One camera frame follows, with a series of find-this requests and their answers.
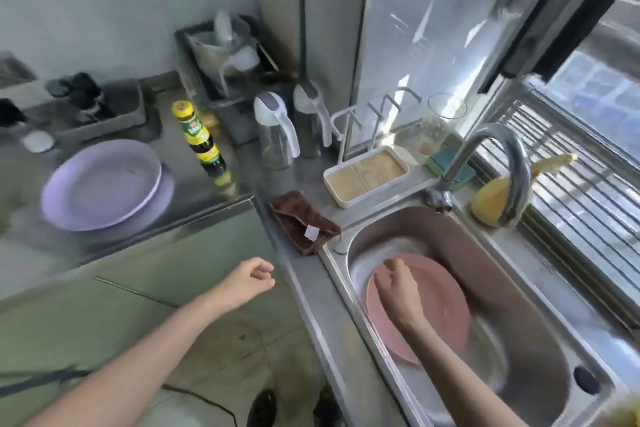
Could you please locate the person's left hand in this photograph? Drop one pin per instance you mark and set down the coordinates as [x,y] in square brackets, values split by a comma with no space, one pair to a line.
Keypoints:
[245,281]

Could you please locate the person's right hand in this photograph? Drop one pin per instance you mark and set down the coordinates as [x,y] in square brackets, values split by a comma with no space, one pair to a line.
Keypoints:
[400,296]

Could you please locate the pink plate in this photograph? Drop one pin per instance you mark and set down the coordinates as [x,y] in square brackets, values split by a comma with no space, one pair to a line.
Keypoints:
[445,306]

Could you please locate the brown cleaning cloth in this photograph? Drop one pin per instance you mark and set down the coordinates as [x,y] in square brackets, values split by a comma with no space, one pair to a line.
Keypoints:
[300,221]

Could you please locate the green label sauce bottle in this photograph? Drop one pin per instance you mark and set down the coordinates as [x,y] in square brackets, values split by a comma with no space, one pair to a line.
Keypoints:
[197,136]

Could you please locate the purple plate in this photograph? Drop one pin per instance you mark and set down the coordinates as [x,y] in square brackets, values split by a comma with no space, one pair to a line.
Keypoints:
[100,186]

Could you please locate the person's right forearm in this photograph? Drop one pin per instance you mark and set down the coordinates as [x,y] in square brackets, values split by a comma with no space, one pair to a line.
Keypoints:
[460,381]

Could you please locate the person's left forearm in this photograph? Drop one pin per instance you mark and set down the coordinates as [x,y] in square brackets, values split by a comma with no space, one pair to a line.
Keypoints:
[130,371]

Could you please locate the stainless steel countertop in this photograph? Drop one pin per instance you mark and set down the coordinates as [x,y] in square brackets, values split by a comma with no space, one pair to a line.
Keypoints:
[295,181]

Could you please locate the steel sink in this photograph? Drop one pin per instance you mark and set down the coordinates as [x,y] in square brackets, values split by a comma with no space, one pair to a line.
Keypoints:
[520,301]

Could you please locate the white cup drying rack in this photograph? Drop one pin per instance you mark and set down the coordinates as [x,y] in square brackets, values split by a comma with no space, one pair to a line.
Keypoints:
[365,176]

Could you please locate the pale yellow spray bottle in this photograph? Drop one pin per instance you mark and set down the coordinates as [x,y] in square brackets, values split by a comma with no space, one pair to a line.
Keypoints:
[487,201]

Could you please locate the green sponge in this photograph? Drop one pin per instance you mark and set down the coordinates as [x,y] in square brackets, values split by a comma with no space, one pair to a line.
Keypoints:
[442,164]

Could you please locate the white jug grey lid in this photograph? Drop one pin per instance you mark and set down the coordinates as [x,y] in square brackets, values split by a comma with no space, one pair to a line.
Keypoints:
[310,116]
[272,136]
[240,66]

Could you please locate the grey dish rack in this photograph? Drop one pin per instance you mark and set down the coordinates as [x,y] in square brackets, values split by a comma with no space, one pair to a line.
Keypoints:
[240,111]

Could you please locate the chrome faucet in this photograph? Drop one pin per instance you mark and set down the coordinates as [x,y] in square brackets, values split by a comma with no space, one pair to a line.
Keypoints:
[515,166]

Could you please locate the clear glass cup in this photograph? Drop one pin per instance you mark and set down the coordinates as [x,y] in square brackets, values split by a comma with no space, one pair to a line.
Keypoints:
[442,121]

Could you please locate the grey plastic basket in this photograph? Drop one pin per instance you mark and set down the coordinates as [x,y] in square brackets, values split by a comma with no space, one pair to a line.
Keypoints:
[120,111]

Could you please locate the steel window grille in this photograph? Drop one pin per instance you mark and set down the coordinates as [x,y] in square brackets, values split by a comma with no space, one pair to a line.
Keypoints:
[585,181]

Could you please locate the green rim bowl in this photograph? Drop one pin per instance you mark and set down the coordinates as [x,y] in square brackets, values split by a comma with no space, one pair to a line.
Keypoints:
[215,49]

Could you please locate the black cap spice jar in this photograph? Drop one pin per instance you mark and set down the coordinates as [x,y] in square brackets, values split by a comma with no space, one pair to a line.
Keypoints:
[85,87]

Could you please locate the black white pepper grinder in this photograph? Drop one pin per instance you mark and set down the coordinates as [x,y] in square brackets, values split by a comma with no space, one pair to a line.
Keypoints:
[12,112]

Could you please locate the dark window frame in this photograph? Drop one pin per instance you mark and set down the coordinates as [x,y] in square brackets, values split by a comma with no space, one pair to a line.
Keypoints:
[565,16]

